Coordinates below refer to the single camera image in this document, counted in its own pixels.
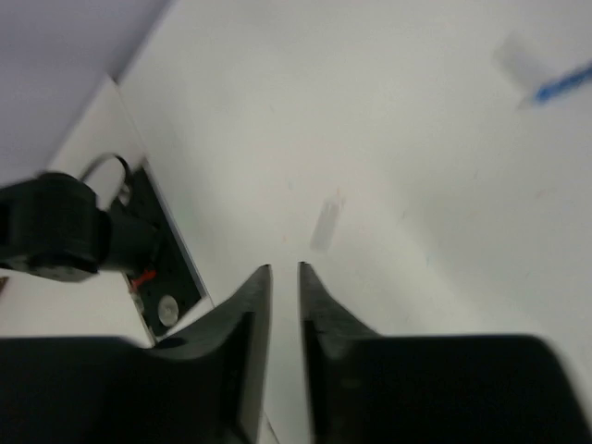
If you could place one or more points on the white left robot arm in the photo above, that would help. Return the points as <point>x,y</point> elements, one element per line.
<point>51,227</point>

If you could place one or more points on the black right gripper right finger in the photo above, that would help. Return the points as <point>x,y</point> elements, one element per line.
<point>364,387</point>

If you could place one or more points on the small clear plastic piece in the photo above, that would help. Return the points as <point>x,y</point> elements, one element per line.
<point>521,64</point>

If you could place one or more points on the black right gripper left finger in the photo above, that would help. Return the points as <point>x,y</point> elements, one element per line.
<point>203,384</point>

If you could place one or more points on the clear plastic cap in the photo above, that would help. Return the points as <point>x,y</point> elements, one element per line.
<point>326,223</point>

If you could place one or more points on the blue gel pen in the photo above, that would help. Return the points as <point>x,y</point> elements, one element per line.
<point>566,83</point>

